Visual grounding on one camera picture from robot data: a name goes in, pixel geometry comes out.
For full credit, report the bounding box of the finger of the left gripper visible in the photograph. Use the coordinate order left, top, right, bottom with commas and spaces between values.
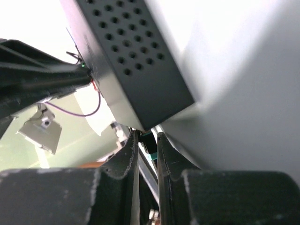
0, 39, 91, 98

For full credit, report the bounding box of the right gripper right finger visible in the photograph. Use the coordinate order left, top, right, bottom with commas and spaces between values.
157, 132, 198, 225

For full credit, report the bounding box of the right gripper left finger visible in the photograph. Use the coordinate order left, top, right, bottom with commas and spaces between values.
89, 130, 140, 225

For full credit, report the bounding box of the black ethernet cable teal boot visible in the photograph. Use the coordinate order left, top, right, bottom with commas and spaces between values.
138, 131, 160, 204

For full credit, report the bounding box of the black network switch box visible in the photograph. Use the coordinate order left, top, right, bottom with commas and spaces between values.
61, 0, 194, 130

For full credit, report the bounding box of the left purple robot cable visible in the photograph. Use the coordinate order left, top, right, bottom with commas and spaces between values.
44, 91, 102, 117

